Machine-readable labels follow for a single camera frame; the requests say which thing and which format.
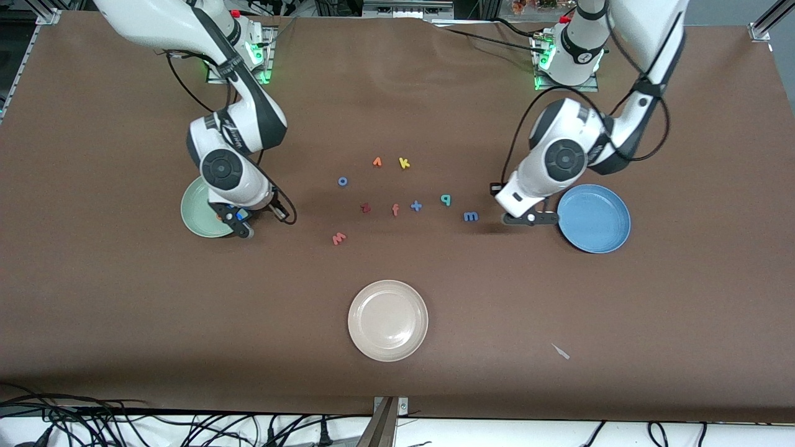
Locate pale green plate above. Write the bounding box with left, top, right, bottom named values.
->
left=180, top=176, right=249, bottom=238

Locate blue plate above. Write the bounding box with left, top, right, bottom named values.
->
left=556, top=184, right=632, bottom=254

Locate off-white plate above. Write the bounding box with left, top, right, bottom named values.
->
left=348, top=279, right=429, bottom=363

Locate grey metal box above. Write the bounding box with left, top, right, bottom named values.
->
left=363, top=0, right=454, bottom=18

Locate grey metal bar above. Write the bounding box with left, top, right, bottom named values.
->
left=356, top=397, right=398, bottom=447

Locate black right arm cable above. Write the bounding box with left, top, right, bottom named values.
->
left=165, top=50, right=298, bottom=225

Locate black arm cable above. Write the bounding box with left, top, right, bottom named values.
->
left=502, top=12, right=671, bottom=187
left=165, top=50, right=298, bottom=225

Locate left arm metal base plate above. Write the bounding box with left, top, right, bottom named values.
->
left=533, top=31, right=600, bottom=93

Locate black cable on table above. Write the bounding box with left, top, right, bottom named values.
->
left=435, top=17, right=547, bottom=53

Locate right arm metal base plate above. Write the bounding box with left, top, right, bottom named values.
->
left=207, top=26, right=275, bottom=84

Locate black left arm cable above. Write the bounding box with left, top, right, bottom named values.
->
left=502, top=12, right=671, bottom=187

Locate tangle of black cables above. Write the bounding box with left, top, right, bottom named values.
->
left=0, top=382, right=373, bottom=447

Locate aluminium frame profile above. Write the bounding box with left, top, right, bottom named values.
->
left=0, top=7, right=63, bottom=119
left=748, top=0, right=795, bottom=41

